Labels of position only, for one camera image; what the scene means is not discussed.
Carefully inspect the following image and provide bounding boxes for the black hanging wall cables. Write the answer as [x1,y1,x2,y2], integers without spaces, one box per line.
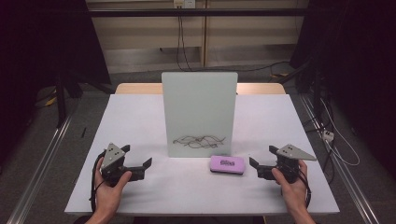
[176,15,193,73]

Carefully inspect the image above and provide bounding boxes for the metal floor rail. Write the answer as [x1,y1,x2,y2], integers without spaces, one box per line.
[299,92,380,224]
[6,114,77,224]

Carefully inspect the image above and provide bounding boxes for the black metal stand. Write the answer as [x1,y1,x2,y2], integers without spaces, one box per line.
[55,70,68,129]

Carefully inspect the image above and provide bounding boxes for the black horizontal bar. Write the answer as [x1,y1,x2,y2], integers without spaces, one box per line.
[88,7,308,18]

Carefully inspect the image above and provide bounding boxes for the white cable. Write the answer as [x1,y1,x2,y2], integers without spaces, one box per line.
[319,98,361,167]

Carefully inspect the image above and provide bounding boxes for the white power strip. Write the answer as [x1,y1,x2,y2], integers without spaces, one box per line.
[321,129,335,143]

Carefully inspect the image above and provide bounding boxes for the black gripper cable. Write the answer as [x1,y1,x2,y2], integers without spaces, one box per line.
[89,150,107,213]
[297,167,313,209]

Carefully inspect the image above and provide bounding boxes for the white standing whiteboard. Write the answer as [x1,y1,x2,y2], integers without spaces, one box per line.
[161,71,239,159]

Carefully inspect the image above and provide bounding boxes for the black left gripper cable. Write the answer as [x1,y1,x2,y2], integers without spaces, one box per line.
[89,150,107,213]

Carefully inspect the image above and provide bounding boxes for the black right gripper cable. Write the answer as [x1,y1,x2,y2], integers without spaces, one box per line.
[297,167,313,209]

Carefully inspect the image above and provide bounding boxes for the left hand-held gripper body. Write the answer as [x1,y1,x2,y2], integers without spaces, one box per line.
[100,142,146,188]

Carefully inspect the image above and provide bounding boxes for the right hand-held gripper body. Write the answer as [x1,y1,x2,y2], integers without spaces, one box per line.
[257,143,318,185]

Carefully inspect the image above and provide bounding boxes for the person's right hand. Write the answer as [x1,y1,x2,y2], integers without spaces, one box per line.
[271,160,309,213]

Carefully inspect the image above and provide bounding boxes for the purple whiteboard eraser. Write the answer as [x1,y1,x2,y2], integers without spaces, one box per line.
[209,155,246,175]

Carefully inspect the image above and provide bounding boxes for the white wall socket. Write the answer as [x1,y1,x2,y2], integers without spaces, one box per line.
[173,0,196,9]

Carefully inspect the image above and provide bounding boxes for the black curtain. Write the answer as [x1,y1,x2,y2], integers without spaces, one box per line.
[290,0,396,176]
[0,0,112,162]

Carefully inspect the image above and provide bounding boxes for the person's left hand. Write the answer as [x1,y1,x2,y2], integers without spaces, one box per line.
[93,157,134,215]

